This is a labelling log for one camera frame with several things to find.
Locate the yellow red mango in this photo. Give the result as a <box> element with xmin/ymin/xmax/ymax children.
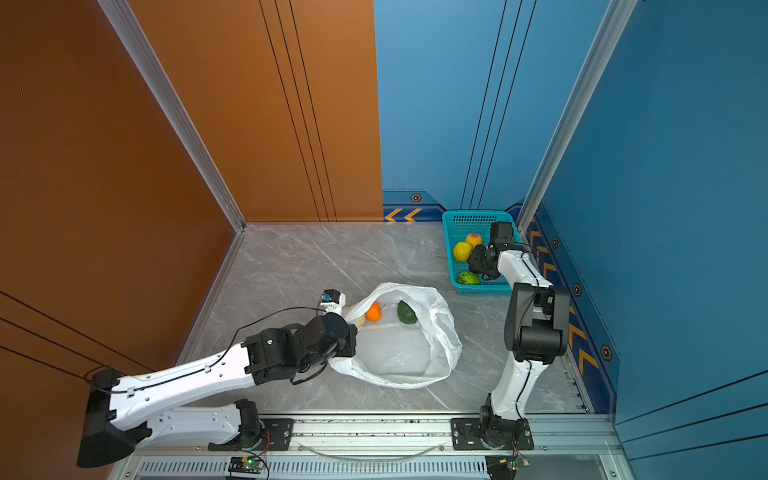
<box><xmin>465</xmin><ymin>233</ymin><xmax>483</xmax><ymax>248</ymax></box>

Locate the yellow lemon fruit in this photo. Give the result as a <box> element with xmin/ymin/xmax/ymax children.
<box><xmin>453</xmin><ymin>241</ymin><xmax>474</xmax><ymax>262</ymax></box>

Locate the green lime fruit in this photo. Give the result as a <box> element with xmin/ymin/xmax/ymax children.
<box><xmin>456</xmin><ymin>271</ymin><xmax>481</xmax><ymax>286</ymax></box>

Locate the teal plastic basket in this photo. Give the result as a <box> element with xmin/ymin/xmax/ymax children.
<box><xmin>442</xmin><ymin>210</ymin><xmax>532</xmax><ymax>296</ymax></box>

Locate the orange fruit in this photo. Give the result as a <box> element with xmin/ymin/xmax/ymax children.
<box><xmin>364</xmin><ymin>302</ymin><xmax>382</xmax><ymax>322</ymax></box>

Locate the white plastic bag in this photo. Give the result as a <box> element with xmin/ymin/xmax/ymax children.
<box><xmin>328</xmin><ymin>282</ymin><xmax>463</xmax><ymax>389</ymax></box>

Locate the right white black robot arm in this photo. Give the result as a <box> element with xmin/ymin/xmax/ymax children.
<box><xmin>468</xmin><ymin>222</ymin><xmax>570</xmax><ymax>450</ymax></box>

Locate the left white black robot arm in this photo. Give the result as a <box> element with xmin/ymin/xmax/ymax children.
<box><xmin>77</xmin><ymin>313</ymin><xmax>358</xmax><ymax>468</ymax></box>

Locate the green avocado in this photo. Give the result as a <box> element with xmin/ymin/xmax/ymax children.
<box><xmin>397</xmin><ymin>300</ymin><xmax>418</xmax><ymax>325</ymax></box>

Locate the left green circuit board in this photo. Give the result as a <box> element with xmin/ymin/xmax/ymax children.
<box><xmin>226</xmin><ymin>456</ymin><xmax>270</xmax><ymax>479</ymax></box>

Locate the green circuit board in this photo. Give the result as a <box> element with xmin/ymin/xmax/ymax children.
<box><xmin>226</xmin><ymin>456</ymin><xmax>270</xmax><ymax>479</ymax></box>
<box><xmin>485</xmin><ymin>456</ymin><xmax>530</xmax><ymax>480</ymax></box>

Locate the right green circuit board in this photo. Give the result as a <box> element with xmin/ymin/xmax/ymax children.
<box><xmin>485</xmin><ymin>456</ymin><xmax>530</xmax><ymax>480</ymax></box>

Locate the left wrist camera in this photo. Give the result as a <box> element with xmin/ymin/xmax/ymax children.
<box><xmin>318</xmin><ymin>289</ymin><xmax>346</xmax><ymax>316</ymax></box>

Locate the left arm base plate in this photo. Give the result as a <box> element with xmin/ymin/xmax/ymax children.
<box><xmin>207</xmin><ymin>418</ymin><xmax>294</xmax><ymax>453</ymax></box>

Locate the aluminium front rail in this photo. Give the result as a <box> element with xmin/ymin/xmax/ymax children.
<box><xmin>111</xmin><ymin>413</ymin><xmax>634</xmax><ymax>479</ymax></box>

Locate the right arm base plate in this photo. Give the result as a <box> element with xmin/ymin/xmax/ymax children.
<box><xmin>450</xmin><ymin>417</ymin><xmax>535</xmax><ymax>451</ymax></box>

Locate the right aluminium corner post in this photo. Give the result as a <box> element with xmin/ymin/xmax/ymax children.
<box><xmin>517</xmin><ymin>0</ymin><xmax>638</xmax><ymax>237</ymax></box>

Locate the aluminium corner post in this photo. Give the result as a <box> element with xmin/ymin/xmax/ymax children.
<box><xmin>98</xmin><ymin>0</ymin><xmax>247</xmax><ymax>234</ymax></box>
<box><xmin>517</xmin><ymin>0</ymin><xmax>638</xmax><ymax>237</ymax></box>

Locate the left aluminium corner post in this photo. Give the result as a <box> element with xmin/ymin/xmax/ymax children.
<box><xmin>98</xmin><ymin>0</ymin><xmax>247</xmax><ymax>234</ymax></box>

